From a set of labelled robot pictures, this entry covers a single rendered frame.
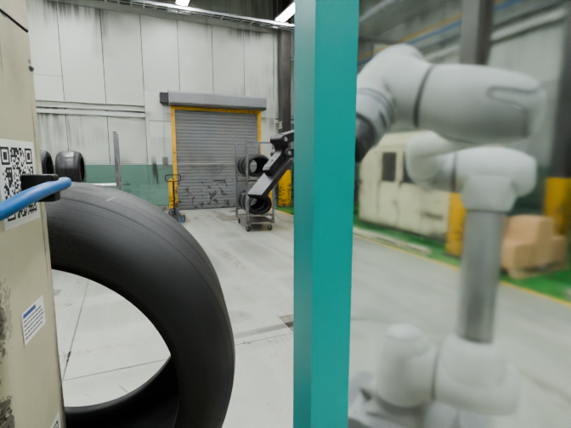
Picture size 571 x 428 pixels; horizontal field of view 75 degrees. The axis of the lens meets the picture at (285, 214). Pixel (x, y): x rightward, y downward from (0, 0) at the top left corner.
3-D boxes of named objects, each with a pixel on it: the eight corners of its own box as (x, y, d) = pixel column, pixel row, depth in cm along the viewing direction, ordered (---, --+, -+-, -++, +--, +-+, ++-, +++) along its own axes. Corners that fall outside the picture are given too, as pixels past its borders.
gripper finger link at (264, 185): (293, 162, 50) (291, 158, 49) (263, 199, 47) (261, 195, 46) (278, 162, 52) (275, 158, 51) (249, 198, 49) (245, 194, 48)
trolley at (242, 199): (275, 231, 800) (275, 141, 772) (246, 233, 781) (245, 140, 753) (260, 221, 925) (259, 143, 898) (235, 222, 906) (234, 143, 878)
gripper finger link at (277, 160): (293, 150, 50) (283, 132, 49) (273, 176, 48) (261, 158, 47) (285, 150, 52) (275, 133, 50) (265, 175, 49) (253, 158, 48)
